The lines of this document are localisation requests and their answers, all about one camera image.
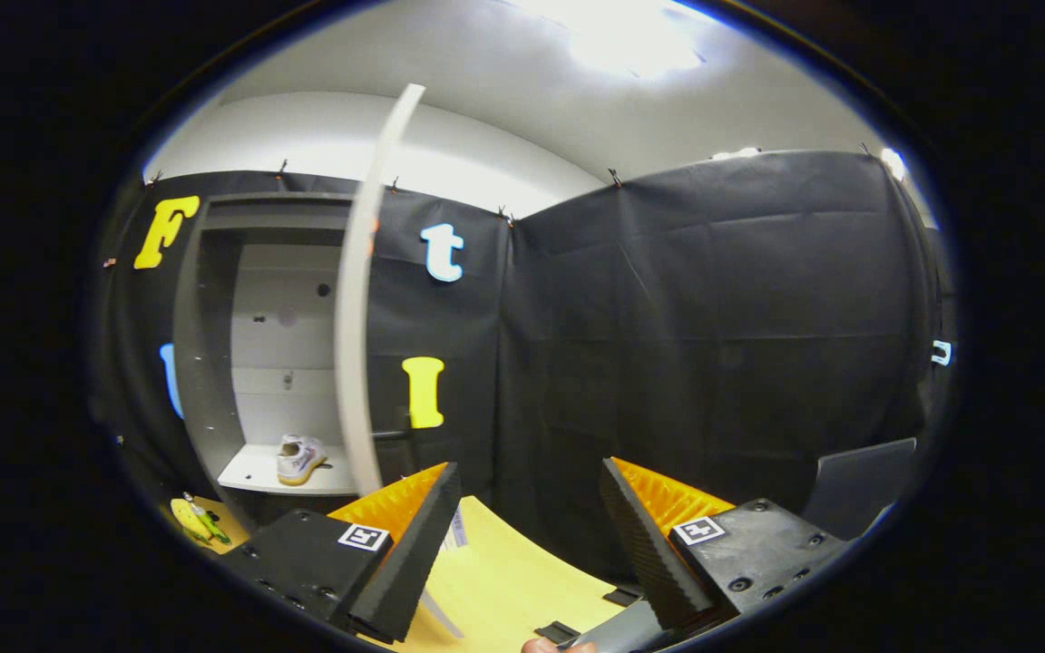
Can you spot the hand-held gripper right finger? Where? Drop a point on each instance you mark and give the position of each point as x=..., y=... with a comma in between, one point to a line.
x=640, y=553

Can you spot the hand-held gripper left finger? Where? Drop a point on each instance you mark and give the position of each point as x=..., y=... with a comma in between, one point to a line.
x=423, y=544

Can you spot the white shoe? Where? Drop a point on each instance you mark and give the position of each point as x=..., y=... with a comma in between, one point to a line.
x=298, y=461

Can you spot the beige shoe cabinet door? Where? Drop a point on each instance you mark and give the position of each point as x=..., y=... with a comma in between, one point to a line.
x=355, y=317

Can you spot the dark grey shoe cabinet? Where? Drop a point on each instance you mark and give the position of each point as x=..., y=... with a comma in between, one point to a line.
x=205, y=363

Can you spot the grey cabinet shelf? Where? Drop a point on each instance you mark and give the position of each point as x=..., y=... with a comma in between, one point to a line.
x=255, y=470

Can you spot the green drink bottle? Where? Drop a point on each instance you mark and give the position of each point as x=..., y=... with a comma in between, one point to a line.
x=207, y=521

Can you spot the grey flat panel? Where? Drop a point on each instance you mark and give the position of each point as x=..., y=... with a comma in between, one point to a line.
x=858, y=490

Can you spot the yellow plush toy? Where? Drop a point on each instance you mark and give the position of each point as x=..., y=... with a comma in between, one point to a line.
x=185, y=524

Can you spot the black backdrop cloth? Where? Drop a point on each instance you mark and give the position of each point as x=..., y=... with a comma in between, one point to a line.
x=713, y=317

